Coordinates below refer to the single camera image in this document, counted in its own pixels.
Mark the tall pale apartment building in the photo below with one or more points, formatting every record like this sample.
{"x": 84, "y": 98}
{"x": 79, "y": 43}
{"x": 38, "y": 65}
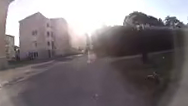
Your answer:
{"x": 41, "y": 36}

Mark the small pale building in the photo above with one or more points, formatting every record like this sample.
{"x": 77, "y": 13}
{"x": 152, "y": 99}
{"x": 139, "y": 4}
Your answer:
{"x": 10, "y": 46}

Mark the group of trees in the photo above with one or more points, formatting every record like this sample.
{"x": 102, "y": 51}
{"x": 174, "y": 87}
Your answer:
{"x": 145, "y": 19}

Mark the pale pavement strip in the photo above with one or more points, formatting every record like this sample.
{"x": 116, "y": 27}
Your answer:
{"x": 4, "y": 78}

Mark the grey asphalt road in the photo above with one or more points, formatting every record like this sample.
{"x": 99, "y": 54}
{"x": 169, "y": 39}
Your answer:
{"x": 76, "y": 91}

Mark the dark hedge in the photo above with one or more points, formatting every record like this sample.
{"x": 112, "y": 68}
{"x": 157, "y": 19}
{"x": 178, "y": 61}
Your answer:
{"x": 131, "y": 40}

